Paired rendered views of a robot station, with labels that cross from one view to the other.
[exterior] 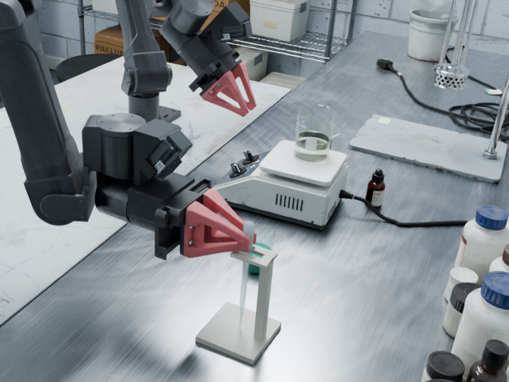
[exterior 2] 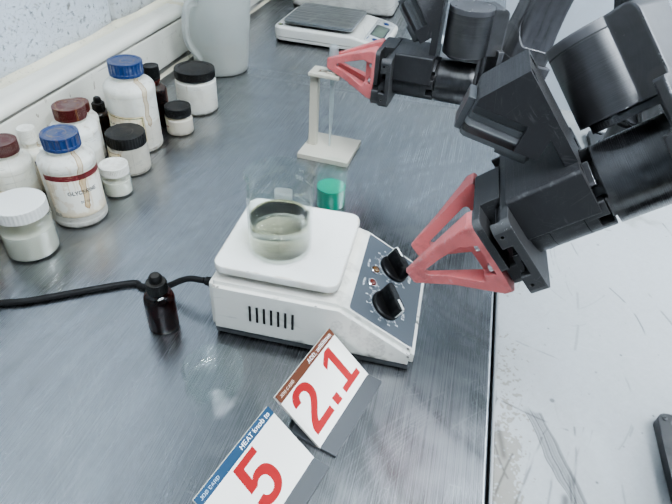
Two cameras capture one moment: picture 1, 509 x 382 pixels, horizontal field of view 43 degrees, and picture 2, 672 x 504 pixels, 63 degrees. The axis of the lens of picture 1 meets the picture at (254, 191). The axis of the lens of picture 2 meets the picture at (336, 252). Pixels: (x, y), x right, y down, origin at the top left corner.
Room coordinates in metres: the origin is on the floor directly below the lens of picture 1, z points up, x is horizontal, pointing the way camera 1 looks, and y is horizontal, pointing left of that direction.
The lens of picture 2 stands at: (1.39, -0.11, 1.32)
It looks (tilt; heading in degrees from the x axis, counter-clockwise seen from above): 39 degrees down; 170
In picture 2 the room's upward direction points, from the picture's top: 4 degrees clockwise
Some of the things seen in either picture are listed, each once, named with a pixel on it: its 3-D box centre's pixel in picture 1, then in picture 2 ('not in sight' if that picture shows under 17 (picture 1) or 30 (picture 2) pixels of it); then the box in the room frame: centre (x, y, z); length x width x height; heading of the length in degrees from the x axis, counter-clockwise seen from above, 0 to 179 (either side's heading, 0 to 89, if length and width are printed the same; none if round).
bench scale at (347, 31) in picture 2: not in sight; (338, 27); (0.07, 0.09, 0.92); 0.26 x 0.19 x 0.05; 68
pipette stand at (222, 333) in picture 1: (242, 292); (331, 112); (0.63, 0.00, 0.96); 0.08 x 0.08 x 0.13; 66
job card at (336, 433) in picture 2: not in sight; (331, 389); (1.10, -0.05, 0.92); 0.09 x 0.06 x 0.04; 144
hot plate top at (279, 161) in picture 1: (304, 161); (291, 241); (0.96, -0.08, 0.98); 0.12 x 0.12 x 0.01; 70
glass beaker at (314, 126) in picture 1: (312, 134); (281, 214); (0.98, -0.09, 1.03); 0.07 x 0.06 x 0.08; 33
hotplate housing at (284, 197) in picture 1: (286, 181); (315, 279); (0.97, -0.05, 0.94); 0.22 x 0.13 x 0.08; 71
